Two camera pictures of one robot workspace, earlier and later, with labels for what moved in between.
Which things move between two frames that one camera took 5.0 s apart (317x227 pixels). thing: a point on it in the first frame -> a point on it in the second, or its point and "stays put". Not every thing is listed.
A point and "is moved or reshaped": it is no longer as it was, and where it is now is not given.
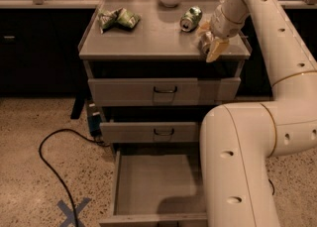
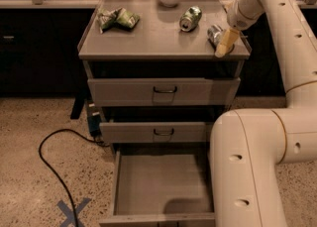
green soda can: (189, 21) stays put
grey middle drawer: (148, 132) stays put
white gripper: (223, 24) -> (238, 17)
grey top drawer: (161, 91) stays put
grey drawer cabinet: (149, 81) stays put
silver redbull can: (206, 40) is moved or reshaped
